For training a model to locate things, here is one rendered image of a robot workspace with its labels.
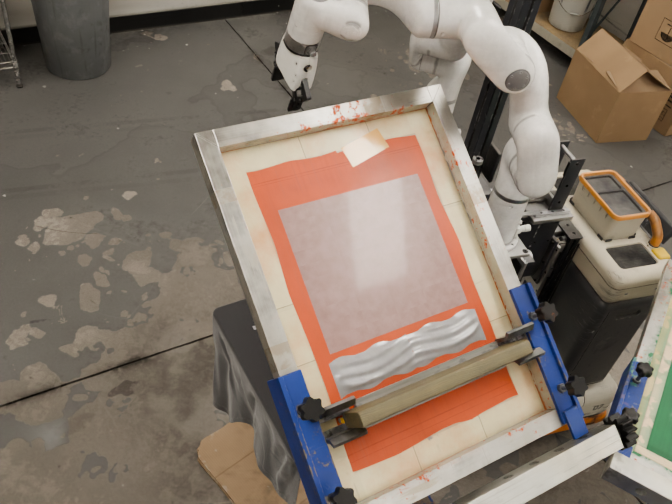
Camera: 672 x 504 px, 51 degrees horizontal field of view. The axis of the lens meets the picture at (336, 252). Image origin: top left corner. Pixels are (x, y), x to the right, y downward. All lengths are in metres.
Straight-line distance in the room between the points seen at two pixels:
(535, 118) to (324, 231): 0.54
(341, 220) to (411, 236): 0.16
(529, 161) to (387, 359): 0.56
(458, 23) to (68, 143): 2.84
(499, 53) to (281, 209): 0.53
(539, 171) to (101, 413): 1.86
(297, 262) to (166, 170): 2.46
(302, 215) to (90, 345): 1.75
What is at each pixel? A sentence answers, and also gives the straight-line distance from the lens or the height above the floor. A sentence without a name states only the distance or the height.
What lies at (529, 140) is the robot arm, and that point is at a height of 1.52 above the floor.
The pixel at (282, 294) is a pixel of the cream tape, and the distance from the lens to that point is 1.36.
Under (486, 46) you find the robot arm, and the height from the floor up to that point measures 1.73.
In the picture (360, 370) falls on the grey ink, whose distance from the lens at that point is 1.38.
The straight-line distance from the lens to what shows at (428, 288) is 1.49.
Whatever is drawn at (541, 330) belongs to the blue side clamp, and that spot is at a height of 1.26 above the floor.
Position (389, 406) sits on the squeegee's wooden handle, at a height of 1.30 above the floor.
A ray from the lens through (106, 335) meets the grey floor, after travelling 3.04.
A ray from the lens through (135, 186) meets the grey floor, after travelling 3.70.
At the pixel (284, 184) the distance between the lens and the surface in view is 1.42.
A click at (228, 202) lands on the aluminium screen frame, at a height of 1.48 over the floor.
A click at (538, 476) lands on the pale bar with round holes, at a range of 1.48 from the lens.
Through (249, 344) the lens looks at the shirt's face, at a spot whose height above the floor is 0.95.
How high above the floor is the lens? 2.36
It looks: 44 degrees down
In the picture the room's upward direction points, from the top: 11 degrees clockwise
